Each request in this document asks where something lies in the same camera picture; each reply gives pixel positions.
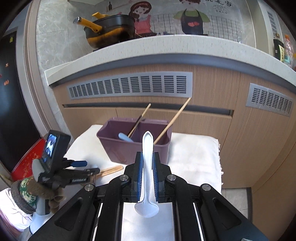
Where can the blue plastic spoon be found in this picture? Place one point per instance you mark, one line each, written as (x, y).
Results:
(124, 137)

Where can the light wooden chopstick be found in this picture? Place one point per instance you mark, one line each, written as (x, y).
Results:
(142, 114)
(175, 117)

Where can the dark plastic utensil holder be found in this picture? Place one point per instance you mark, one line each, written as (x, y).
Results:
(120, 150)

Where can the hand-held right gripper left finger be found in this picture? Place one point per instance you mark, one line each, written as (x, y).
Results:
(138, 176)

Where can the cartoon wall poster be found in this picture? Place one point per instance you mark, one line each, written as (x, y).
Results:
(166, 18)

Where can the white plastic spoon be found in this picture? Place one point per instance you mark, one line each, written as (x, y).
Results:
(147, 166)

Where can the brown wooden chopstick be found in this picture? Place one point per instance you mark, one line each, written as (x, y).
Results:
(108, 175)
(113, 169)

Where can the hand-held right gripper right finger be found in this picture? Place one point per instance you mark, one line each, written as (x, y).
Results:
(156, 176)

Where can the speckled stone countertop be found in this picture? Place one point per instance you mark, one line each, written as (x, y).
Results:
(161, 51)

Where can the person's left hand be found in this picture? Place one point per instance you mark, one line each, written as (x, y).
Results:
(25, 192)

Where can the black wok with amber side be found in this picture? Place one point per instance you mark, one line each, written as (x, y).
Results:
(108, 37)

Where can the dark soy sauce bottle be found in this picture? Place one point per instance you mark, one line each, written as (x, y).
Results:
(279, 51)

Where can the white column with vent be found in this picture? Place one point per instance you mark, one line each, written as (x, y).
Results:
(267, 20)

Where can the clear bottle with orange cap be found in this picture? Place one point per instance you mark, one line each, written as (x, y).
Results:
(289, 49)

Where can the person's left forearm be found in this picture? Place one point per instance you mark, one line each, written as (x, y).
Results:
(11, 215)

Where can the beige door frame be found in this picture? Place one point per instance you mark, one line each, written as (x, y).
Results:
(32, 69)

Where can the black refrigerator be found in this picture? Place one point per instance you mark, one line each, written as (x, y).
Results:
(16, 104)

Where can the dark thin chopstick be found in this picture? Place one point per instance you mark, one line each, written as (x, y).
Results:
(138, 121)

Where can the long grey vent grille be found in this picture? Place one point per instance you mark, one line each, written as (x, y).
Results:
(129, 85)

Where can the white cloth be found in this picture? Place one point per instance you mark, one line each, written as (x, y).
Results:
(196, 162)

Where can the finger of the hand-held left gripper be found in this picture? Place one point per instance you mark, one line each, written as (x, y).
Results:
(79, 163)
(91, 172)

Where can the short grey vent grille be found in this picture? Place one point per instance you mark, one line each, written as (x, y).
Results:
(269, 98)

